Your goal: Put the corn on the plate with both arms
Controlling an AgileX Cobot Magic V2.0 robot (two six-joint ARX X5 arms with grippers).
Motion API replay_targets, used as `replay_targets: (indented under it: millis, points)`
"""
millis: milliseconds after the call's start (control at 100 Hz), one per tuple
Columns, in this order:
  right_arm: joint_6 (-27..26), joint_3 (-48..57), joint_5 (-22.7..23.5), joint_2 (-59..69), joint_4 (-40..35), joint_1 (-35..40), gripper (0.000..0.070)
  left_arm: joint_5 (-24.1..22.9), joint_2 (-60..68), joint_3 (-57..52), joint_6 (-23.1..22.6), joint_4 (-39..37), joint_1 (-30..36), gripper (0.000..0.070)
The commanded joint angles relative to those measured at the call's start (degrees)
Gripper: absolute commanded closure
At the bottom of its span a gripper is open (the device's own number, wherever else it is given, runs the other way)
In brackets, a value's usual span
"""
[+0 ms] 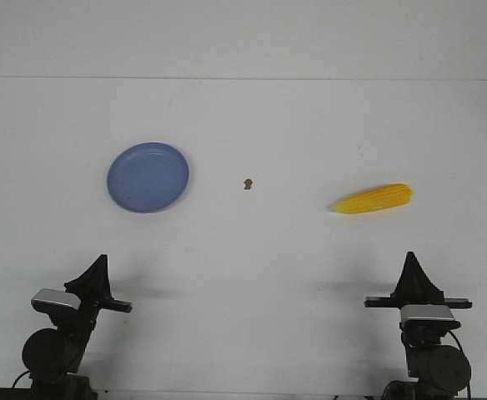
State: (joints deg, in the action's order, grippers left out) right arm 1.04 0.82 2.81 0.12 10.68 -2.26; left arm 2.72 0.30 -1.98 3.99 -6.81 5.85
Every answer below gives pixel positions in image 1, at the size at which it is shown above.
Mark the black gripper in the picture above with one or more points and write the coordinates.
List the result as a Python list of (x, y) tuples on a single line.
[(415, 288), (93, 289)]

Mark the yellow corn cob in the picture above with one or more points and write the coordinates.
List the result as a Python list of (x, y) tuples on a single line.
[(374, 199)]

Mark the blue round plate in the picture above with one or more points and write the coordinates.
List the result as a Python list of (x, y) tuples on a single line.
[(148, 177)]

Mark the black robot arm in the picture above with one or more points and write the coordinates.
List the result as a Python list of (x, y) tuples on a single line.
[(435, 359), (53, 355)]

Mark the small brown table stain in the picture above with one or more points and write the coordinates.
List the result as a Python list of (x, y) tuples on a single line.
[(248, 184)]

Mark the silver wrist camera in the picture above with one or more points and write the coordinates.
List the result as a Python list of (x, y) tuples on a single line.
[(58, 305), (436, 317)]

